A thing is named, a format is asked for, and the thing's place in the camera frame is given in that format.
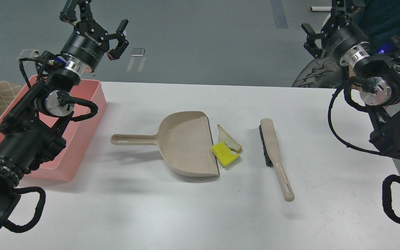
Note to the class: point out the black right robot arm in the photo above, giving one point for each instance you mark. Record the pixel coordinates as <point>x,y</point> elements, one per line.
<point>373,85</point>

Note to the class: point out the pink plastic bin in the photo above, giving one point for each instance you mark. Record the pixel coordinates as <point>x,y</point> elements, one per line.
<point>78,135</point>

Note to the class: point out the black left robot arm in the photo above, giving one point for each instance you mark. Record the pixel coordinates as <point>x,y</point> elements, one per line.
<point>33,129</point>

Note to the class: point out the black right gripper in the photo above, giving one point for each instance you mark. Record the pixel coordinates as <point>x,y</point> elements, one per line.
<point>346,44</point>

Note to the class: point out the metal floor plate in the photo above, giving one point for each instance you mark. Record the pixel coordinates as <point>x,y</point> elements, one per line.
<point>138,52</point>

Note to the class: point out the yellow sponge piece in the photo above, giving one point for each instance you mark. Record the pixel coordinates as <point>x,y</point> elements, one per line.
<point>224,154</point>

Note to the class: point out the beige hand brush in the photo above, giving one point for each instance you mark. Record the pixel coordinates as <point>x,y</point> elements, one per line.
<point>273,159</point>

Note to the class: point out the triangular bread slice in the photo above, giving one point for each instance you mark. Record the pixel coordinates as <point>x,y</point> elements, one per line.
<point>230,142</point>

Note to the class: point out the white desk foot bar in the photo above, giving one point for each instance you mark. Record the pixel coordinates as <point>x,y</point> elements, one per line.
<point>320,8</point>

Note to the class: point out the beige plastic dustpan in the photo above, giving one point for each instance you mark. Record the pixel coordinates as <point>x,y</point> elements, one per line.
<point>184,140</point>

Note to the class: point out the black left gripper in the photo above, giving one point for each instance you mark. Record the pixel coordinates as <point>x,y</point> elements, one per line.
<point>89,40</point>

